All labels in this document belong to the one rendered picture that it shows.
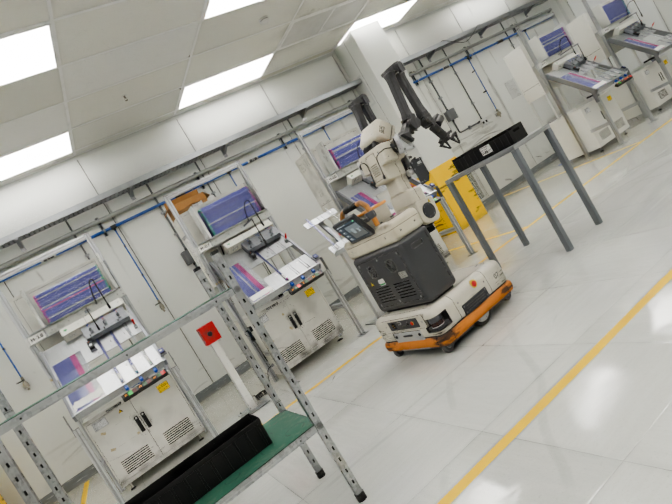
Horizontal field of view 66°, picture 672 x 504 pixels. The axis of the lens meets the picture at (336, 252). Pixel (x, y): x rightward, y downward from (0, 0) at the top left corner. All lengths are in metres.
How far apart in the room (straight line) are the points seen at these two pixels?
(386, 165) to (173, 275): 3.46
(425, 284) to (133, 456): 2.62
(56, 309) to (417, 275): 2.82
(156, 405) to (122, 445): 0.36
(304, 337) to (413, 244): 1.94
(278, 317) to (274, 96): 3.41
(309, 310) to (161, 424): 1.51
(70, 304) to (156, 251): 1.82
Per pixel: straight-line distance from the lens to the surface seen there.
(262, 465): 2.02
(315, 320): 4.70
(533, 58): 7.59
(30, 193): 6.31
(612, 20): 8.95
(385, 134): 3.35
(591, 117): 7.58
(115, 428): 4.42
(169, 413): 4.43
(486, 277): 3.24
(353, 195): 5.16
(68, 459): 6.12
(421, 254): 3.01
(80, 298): 4.55
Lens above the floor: 0.97
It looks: 3 degrees down
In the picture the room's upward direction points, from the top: 30 degrees counter-clockwise
